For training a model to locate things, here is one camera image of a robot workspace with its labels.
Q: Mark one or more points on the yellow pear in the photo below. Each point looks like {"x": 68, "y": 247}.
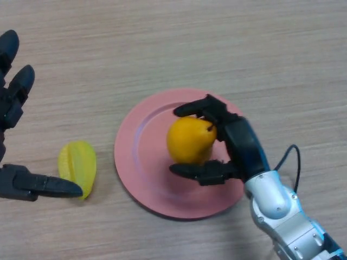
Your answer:
{"x": 187, "y": 140}

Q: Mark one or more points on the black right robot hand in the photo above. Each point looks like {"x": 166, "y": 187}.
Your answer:
{"x": 244, "y": 143}

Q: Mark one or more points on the pink round plate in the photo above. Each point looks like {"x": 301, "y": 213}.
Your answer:
{"x": 146, "y": 162}

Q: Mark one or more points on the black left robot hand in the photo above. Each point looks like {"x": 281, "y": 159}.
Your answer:
{"x": 13, "y": 184}

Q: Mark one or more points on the yellow starfruit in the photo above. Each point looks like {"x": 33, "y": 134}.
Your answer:
{"x": 78, "y": 162}

